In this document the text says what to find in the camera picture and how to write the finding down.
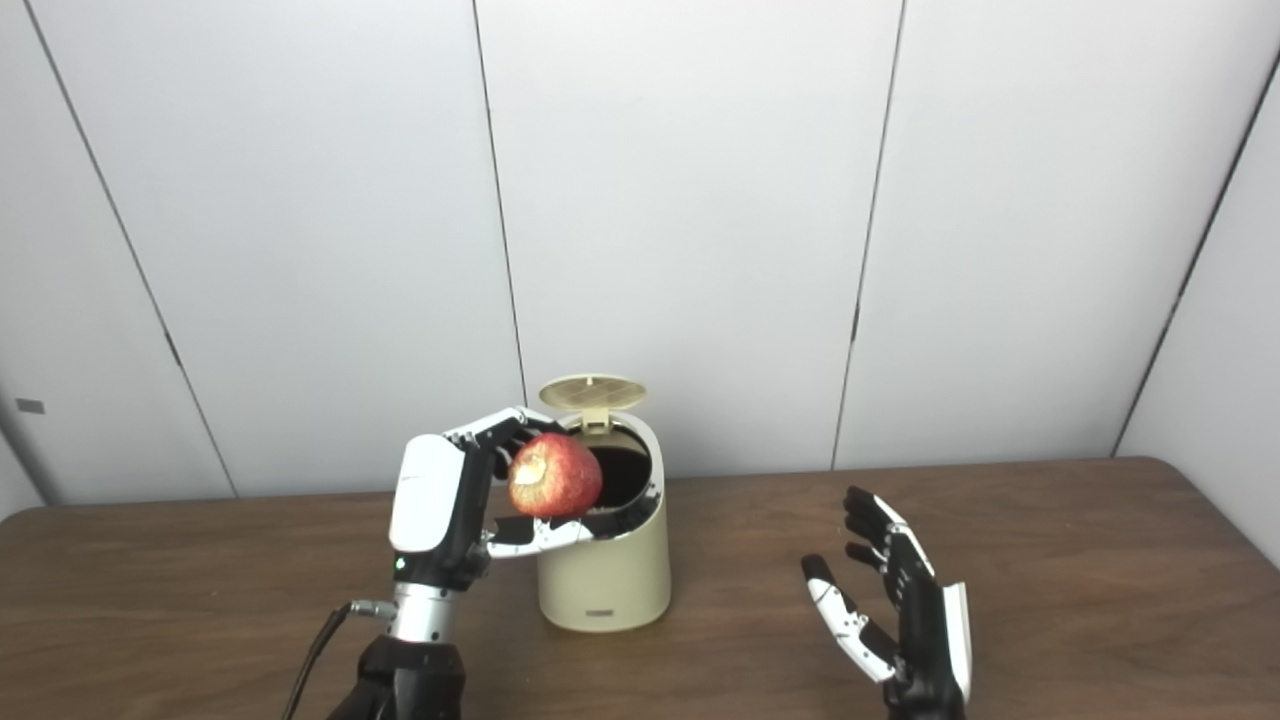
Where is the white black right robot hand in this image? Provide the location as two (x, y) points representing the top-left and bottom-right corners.
(800, 486), (974, 720)

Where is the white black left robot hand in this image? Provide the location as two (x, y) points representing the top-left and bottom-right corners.
(387, 406), (601, 593)

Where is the red apple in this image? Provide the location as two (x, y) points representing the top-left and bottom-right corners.
(508, 432), (605, 521)

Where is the cream round bin lid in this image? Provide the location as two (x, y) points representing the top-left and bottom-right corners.
(538, 374), (649, 434)

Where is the cream-colored bin body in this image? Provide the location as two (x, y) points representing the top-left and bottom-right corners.
(536, 410), (672, 634)

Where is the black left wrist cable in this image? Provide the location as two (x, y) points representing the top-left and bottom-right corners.
(281, 599), (401, 720)

